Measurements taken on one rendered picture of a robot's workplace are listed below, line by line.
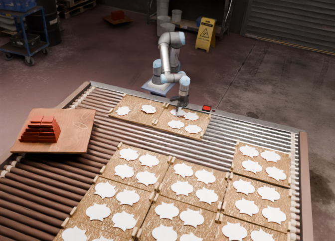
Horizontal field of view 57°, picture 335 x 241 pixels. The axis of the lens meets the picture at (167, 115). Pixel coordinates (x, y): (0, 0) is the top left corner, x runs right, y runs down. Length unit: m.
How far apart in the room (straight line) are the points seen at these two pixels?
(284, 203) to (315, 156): 2.07
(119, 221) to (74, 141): 0.69
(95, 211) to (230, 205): 0.82
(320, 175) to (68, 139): 2.81
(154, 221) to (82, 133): 0.85
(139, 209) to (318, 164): 2.64
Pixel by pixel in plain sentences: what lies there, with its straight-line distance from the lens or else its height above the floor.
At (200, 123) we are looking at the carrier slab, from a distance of 2.63.
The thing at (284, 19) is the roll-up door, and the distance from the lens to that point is 7.00.
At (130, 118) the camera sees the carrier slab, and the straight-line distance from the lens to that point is 2.64.
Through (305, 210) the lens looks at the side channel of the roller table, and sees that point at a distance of 2.20.
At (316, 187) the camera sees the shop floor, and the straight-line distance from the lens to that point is 3.81.
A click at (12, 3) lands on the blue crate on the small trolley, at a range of 5.54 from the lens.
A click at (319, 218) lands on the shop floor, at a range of 3.53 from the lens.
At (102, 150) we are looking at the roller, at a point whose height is 0.92.
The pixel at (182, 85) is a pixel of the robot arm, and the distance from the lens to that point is 2.50.
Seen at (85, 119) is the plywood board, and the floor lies 1.04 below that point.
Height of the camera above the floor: 2.52
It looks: 36 degrees down
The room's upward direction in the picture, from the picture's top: 4 degrees clockwise
